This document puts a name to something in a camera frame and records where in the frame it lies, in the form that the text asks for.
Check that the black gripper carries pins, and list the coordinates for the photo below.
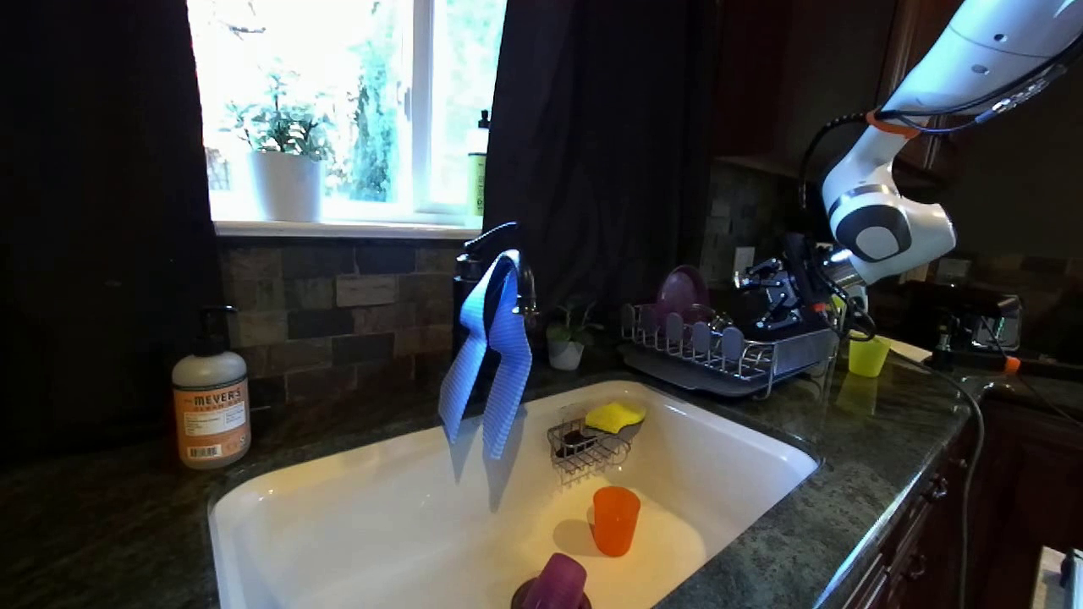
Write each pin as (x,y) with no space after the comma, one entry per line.
(805,288)

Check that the glass pot lid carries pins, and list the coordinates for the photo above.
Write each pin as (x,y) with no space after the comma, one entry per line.
(751,300)

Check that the purple plate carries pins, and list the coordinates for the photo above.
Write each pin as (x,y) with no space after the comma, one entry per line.
(680,300)

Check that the metal dish rack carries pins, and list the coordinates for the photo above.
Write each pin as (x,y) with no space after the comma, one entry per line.
(711,354)

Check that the green cup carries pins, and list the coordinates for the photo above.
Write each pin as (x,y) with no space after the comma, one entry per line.
(866,354)

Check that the yellow sponge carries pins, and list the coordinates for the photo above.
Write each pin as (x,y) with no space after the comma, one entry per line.
(614,416)

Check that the black curtain right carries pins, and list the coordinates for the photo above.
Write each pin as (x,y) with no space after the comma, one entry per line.
(600,141)

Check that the black curtain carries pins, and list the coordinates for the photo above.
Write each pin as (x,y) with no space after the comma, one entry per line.
(600,141)
(107,240)

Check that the small white potted plant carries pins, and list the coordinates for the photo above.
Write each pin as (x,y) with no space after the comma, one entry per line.
(570,333)

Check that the orange cup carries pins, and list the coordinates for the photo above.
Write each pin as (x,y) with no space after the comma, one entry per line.
(614,519)

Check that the blue cloth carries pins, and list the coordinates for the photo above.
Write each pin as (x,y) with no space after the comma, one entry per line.
(486,384)

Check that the green bottle on windowsill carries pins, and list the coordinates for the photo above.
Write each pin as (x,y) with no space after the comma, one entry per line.
(479,160)

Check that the purple cup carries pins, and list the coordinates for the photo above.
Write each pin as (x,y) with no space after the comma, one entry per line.
(556,588)

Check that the white kitchen sink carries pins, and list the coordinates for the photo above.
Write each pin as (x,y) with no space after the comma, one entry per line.
(392,527)

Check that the soap dispenser bottle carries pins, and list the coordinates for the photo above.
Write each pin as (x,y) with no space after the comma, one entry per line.
(212,399)

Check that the black curtain left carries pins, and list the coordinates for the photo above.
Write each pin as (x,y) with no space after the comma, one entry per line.
(107,240)

